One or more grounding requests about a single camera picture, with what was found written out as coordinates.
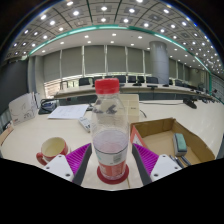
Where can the open brown cardboard box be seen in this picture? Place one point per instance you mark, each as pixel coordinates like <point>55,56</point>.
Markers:
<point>156,136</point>

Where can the green eraser block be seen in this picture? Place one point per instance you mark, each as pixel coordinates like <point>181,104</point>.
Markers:
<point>180,143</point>

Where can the clear red-capped water bottle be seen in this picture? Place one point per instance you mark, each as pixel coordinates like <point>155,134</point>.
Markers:
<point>110,133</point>

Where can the black desk phone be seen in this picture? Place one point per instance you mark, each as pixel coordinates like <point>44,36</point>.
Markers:
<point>48,106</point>

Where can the group of ceiling lights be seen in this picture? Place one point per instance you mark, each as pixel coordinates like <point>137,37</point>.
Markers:
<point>104,8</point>

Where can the long curved conference desk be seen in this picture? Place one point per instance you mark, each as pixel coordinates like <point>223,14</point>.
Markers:
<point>80,99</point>

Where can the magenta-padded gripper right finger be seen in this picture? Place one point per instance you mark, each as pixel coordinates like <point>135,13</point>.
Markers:
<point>146,160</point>

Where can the row of black office chairs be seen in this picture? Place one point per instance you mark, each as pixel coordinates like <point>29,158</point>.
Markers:
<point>121,78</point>

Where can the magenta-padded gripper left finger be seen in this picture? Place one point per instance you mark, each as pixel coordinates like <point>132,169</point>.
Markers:
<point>77,160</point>

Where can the small black tabletop device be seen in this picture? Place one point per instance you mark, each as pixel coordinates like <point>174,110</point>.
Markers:
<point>190,103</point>

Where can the white carton box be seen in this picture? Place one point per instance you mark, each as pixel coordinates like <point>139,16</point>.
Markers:
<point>21,110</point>

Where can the white paper sheet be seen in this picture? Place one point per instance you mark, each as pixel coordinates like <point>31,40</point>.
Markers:
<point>68,111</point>

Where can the white power strip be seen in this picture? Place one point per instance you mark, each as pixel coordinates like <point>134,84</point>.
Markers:
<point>85,124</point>

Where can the red and cream mug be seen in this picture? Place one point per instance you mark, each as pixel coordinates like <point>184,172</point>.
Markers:
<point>53,146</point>

